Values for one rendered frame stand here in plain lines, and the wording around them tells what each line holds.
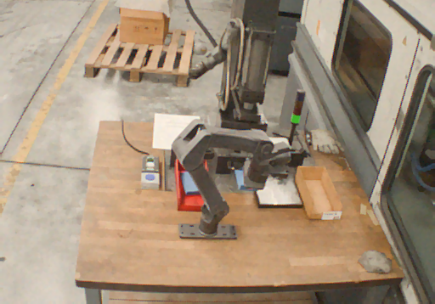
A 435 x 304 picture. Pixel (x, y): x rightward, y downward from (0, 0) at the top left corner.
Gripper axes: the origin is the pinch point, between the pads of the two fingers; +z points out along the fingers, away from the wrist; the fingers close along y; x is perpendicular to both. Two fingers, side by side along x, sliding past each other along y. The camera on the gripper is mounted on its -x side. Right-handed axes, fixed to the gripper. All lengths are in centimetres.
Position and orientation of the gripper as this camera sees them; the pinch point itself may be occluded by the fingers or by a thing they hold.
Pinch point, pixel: (249, 187)
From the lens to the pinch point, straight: 179.8
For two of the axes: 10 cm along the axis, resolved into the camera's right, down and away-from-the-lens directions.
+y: -0.2, -8.2, 5.7
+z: -1.6, 5.7, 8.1
